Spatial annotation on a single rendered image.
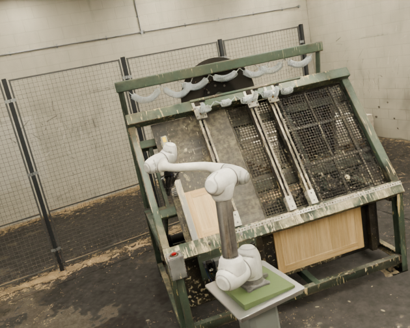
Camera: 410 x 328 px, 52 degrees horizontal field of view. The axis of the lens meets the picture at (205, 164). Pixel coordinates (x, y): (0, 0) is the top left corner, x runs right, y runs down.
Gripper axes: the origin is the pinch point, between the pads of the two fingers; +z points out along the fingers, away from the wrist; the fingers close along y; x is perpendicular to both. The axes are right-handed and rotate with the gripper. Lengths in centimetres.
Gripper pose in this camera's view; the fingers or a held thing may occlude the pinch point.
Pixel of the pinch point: (168, 191)
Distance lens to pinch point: 314.8
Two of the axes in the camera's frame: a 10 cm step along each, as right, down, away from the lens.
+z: -0.8, 8.3, 5.5
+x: 5.1, 5.1, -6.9
